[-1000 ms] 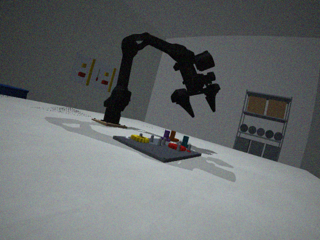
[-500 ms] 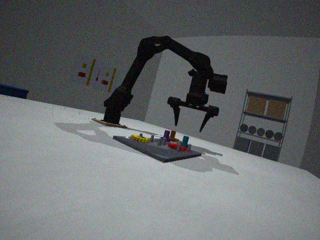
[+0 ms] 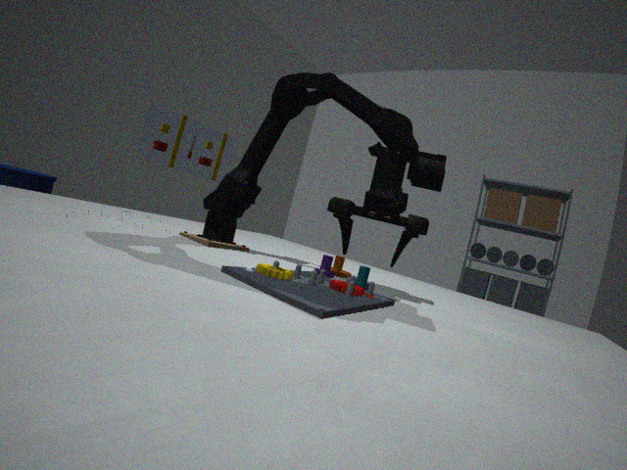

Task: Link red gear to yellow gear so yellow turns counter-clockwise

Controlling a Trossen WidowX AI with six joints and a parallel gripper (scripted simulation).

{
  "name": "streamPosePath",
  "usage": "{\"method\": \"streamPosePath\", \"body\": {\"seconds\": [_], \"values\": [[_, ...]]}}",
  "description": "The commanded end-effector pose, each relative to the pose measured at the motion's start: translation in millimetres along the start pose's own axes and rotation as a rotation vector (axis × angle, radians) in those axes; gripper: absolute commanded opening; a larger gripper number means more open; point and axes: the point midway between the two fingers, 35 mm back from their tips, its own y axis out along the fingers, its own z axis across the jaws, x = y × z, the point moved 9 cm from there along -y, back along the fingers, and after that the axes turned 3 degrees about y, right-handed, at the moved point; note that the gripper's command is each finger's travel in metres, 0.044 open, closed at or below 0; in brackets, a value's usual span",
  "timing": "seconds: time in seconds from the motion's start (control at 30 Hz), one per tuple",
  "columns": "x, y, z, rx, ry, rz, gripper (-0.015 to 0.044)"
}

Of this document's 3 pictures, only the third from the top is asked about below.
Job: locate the red gear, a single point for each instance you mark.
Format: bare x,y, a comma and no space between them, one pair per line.
342,287

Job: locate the purple gear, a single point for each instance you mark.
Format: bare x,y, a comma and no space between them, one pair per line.
326,265

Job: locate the dark teal gear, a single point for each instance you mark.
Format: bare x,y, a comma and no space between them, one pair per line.
362,277

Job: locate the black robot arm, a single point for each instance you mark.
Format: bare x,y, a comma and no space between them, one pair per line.
239,190

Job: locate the yellow gear with black stripe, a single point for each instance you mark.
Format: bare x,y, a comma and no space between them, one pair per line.
274,272

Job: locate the orange gear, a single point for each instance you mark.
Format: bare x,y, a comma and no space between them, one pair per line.
337,268

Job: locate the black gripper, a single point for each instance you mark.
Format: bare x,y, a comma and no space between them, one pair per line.
343,209

